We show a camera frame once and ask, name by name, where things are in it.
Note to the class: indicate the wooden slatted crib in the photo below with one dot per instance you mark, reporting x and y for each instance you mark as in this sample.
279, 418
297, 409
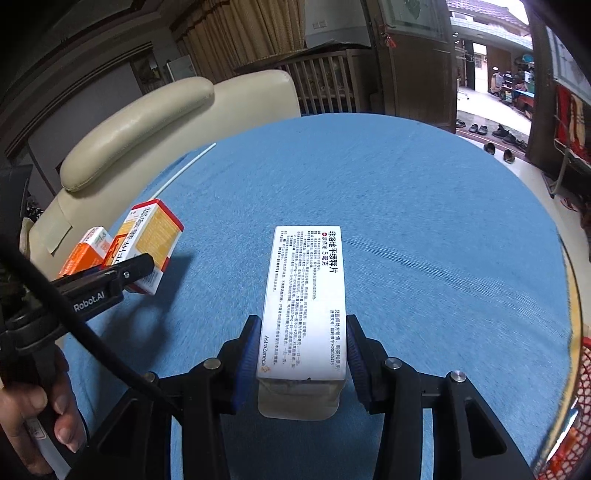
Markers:
323, 83

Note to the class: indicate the pale framed board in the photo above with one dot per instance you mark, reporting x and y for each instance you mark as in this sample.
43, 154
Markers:
181, 69

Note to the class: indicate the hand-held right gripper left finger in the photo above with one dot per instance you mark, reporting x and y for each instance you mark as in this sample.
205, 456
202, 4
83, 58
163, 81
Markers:
244, 364

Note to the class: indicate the small orange medicine box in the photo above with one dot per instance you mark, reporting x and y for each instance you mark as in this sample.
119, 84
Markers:
87, 251

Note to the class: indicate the brown wooden door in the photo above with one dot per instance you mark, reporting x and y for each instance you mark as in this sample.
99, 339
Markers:
415, 83

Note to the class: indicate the blue and white medicine box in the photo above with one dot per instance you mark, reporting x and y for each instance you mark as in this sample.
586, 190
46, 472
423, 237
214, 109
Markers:
300, 300

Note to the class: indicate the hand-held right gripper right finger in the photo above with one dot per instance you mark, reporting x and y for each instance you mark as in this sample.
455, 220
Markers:
358, 364

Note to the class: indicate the cream leather armchair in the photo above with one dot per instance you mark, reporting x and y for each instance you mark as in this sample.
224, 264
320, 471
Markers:
138, 129

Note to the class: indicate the red slipper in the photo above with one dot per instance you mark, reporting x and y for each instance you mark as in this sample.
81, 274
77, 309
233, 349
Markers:
570, 204

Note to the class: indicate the blue tablecloth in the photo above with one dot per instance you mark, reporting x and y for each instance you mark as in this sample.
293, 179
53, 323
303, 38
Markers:
415, 207

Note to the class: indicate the red hanging ornament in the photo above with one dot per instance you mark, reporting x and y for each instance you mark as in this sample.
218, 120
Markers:
390, 41

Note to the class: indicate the person's left hand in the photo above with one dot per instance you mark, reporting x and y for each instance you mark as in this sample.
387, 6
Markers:
69, 406

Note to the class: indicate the red plastic basket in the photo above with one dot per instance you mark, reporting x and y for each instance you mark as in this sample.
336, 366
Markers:
579, 369

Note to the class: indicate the framed wall picture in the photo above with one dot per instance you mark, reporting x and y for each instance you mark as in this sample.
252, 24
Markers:
570, 60

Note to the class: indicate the thin white stick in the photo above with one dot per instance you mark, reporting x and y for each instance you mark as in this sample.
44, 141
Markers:
194, 159

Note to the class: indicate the beige curtain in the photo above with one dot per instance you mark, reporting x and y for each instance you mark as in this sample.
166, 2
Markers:
240, 37

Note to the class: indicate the dark framed picture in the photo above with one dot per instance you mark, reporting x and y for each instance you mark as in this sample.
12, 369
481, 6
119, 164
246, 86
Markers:
147, 69

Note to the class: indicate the white and orange medicine box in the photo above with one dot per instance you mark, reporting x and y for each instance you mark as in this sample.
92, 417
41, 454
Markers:
152, 230

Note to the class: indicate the metal frame chair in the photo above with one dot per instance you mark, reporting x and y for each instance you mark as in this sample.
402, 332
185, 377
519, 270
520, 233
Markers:
564, 166

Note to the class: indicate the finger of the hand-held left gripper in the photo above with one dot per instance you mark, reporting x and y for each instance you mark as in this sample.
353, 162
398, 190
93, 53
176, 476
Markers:
134, 270

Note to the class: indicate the red patterned cloth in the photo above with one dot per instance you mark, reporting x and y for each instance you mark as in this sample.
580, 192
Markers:
575, 120

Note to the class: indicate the group of shoes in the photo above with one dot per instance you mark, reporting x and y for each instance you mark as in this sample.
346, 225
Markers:
478, 129

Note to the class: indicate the door poster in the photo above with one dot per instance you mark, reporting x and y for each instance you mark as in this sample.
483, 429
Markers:
415, 14

